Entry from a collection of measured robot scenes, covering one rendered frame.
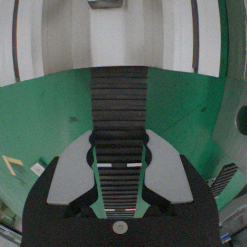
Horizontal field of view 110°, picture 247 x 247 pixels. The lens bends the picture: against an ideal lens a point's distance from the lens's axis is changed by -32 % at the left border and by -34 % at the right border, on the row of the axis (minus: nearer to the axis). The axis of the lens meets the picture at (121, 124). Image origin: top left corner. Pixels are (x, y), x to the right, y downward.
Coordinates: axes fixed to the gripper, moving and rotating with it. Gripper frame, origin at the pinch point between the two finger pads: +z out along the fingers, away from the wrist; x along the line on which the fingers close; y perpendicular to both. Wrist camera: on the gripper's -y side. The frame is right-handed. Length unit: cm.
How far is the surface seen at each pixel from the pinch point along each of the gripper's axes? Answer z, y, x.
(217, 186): -1.2, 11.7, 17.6
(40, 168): 1.3, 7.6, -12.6
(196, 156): 2.2, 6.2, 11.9
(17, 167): 2.0, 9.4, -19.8
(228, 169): -1.0, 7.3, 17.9
